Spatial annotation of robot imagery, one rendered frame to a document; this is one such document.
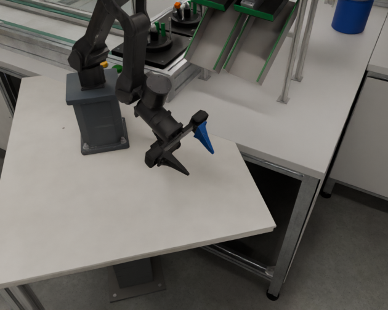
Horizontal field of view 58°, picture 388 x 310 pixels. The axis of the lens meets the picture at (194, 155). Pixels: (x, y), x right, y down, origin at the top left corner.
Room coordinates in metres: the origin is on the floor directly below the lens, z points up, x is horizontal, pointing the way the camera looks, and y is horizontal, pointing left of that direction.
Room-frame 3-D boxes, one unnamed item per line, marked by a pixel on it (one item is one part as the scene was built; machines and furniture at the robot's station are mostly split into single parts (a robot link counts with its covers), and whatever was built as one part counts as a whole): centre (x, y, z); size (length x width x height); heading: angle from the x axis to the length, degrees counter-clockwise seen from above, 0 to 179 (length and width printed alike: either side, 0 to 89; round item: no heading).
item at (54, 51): (1.30, 0.47, 0.91); 0.89 x 0.06 x 0.11; 61
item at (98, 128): (0.87, 0.29, 0.96); 0.15 x 0.15 x 0.20; 14
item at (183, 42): (1.30, 0.15, 0.96); 0.24 x 0.24 x 0.02; 61
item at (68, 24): (1.46, 0.40, 0.91); 0.84 x 0.28 x 0.10; 61
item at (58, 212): (0.88, 0.24, 0.84); 0.90 x 0.70 x 0.03; 14
